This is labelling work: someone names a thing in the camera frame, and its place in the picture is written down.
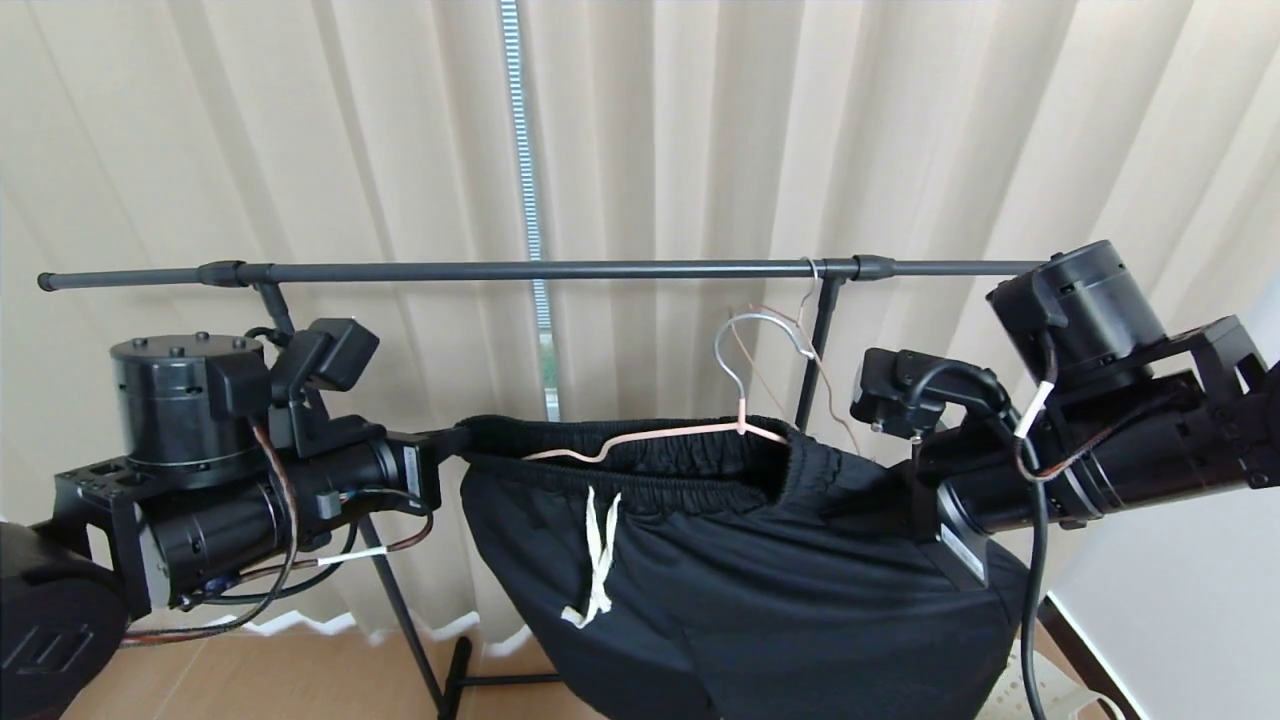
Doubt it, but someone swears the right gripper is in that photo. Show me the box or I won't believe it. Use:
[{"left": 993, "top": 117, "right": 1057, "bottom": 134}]
[{"left": 905, "top": 420, "right": 1101, "bottom": 589}]

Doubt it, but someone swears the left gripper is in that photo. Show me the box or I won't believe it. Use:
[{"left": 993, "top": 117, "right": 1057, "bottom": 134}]
[{"left": 262, "top": 425, "right": 443, "bottom": 546}]

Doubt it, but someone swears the pink clothes hanger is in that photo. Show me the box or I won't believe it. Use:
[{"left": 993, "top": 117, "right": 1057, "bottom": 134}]
[
  {"left": 730, "top": 258, "right": 871, "bottom": 461},
  {"left": 525, "top": 310, "right": 816, "bottom": 463}
]

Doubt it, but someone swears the black garment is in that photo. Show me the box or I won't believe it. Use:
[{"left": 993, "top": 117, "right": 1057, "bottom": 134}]
[{"left": 458, "top": 415, "right": 1031, "bottom": 720}]

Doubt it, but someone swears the black clothes rack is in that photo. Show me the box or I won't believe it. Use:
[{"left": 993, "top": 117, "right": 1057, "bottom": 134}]
[{"left": 38, "top": 255, "right": 1071, "bottom": 720}]

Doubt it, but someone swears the white laundry basket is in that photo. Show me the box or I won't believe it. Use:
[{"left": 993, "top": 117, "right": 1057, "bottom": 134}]
[{"left": 1000, "top": 640, "right": 1126, "bottom": 720}]

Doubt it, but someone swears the white curtain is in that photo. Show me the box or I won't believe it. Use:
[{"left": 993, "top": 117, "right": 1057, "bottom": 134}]
[
  {"left": 520, "top": 0, "right": 1280, "bottom": 651},
  {"left": 0, "top": 0, "right": 546, "bottom": 641}
]

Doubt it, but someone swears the window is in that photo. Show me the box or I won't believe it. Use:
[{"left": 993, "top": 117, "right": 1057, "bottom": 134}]
[{"left": 498, "top": 0, "right": 563, "bottom": 421}]

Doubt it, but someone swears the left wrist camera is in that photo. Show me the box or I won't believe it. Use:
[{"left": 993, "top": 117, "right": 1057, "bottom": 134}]
[{"left": 245, "top": 318, "right": 381, "bottom": 451}]

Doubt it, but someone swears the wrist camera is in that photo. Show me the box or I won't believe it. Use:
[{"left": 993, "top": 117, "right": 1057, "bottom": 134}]
[
  {"left": 850, "top": 348, "right": 1011, "bottom": 441},
  {"left": 245, "top": 318, "right": 381, "bottom": 451}
]

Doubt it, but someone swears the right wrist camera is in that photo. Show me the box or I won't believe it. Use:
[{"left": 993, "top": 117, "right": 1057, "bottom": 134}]
[{"left": 850, "top": 348, "right": 1011, "bottom": 441}]

